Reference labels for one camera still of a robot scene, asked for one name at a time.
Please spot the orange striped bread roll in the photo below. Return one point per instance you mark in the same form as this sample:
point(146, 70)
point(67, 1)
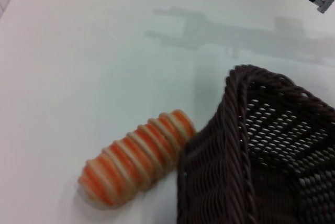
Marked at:
point(136, 161)

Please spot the dark brown woven wicker basket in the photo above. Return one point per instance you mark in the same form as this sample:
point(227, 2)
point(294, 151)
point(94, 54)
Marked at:
point(227, 171)

